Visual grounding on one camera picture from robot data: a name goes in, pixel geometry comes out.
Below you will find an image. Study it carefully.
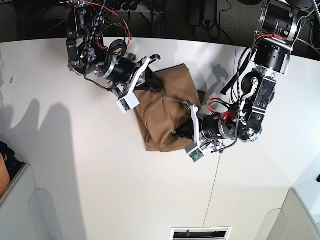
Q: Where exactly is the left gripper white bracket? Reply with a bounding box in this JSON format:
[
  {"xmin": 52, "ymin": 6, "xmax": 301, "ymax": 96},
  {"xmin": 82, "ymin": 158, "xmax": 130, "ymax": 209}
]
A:
[{"xmin": 172, "ymin": 98, "xmax": 227, "ymax": 155}]

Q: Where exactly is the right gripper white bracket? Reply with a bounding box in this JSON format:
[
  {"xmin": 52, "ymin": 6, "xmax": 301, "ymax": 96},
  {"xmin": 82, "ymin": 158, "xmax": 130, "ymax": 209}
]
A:
[{"xmin": 106, "ymin": 53, "xmax": 166, "ymax": 101}]

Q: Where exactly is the tan brown t-shirt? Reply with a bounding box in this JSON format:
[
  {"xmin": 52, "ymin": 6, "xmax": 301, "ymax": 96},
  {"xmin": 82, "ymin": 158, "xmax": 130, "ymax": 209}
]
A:
[{"xmin": 134, "ymin": 64, "xmax": 201, "ymax": 152}]

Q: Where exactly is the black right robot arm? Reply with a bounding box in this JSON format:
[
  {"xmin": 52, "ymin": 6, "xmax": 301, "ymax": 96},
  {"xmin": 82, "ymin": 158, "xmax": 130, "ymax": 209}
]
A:
[{"xmin": 65, "ymin": 0, "xmax": 164, "ymax": 99}]

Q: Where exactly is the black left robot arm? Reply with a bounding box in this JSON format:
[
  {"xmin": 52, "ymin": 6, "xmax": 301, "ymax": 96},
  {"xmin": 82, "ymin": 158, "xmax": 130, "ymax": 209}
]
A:
[{"xmin": 175, "ymin": 0, "xmax": 319, "ymax": 161}]

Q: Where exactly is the black power strip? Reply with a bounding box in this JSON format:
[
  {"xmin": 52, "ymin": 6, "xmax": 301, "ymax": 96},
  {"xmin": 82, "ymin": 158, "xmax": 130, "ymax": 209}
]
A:
[{"xmin": 108, "ymin": 0, "xmax": 141, "ymax": 12}]

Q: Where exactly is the black box under table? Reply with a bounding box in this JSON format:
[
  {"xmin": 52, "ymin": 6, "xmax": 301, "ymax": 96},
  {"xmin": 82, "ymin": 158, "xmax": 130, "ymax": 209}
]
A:
[{"xmin": 186, "ymin": 0, "xmax": 218, "ymax": 26}]

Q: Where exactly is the grey plastic bin right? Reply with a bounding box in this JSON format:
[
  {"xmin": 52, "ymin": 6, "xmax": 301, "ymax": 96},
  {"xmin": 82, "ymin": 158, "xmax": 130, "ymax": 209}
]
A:
[{"xmin": 256, "ymin": 188, "xmax": 320, "ymax": 240}]

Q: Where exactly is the grey plastic bin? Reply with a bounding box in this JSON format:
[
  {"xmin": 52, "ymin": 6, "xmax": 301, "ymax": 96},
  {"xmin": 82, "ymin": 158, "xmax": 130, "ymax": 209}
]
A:
[
  {"xmin": 0, "ymin": 139, "xmax": 83, "ymax": 240},
  {"xmin": 256, "ymin": 188, "xmax": 320, "ymax": 240}
]

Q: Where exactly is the grey plastic bin left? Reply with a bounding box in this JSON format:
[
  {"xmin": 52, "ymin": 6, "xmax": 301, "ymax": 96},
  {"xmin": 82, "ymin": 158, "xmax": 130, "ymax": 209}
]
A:
[{"xmin": 0, "ymin": 139, "xmax": 83, "ymax": 240}]

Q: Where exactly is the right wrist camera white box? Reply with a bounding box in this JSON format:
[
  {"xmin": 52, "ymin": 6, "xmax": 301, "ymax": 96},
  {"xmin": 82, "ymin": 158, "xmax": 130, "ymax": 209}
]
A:
[{"xmin": 116, "ymin": 92, "xmax": 140, "ymax": 114}]

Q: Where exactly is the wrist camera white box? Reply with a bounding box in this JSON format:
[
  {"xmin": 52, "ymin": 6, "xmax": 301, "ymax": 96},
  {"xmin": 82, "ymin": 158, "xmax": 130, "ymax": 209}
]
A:
[
  {"xmin": 116, "ymin": 92, "xmax": 140, "ymax": 114},
  {"xmin": 185, "ymin": 142, "xmax": 205, "ymax": 163}
]

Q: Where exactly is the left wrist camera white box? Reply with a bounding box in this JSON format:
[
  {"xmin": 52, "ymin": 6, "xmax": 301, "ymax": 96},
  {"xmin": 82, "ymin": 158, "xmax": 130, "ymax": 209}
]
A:
[{"xmin": 185, "ymin": 142, "xmax": 205, "ymax": 163}]

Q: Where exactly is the black braided cable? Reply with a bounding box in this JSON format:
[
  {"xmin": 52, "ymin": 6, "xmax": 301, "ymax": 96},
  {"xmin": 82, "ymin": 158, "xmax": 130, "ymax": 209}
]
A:
[{"xmin": 83, "ymin": 0, "xmax": 118, "ymax": 93}]

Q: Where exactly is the red wire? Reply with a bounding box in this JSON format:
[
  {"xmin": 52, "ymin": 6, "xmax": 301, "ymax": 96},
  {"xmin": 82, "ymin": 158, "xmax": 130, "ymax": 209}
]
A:
[{"xmin": 82, "ymin": 0, "xmax": 133, "ymax": 51}]

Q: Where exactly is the aluminium frame post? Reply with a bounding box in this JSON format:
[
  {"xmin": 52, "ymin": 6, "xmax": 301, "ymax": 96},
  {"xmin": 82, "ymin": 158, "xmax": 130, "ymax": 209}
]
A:
[{"xmin": 140, "ymin": 0, "xmax": 167, "ymax": 39}]

